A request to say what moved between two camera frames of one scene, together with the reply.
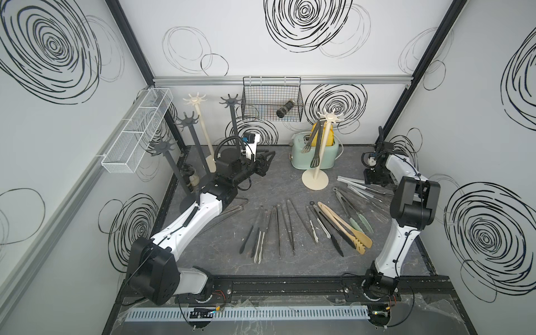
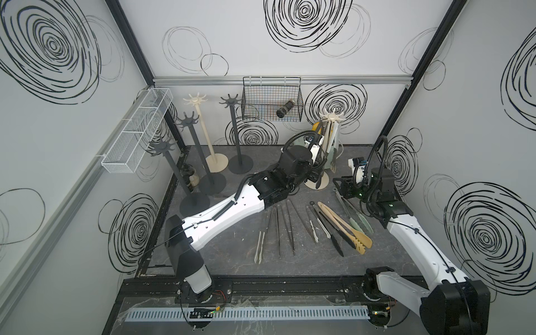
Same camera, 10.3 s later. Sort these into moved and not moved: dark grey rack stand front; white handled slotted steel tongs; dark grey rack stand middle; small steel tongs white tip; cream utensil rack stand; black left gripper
Moved: black left gripper; white handled slotted steel tongs
Not moved: small steel tongs white tip; dark grey rack stand middle; cream utensil rack stand; dark grey rack stand front
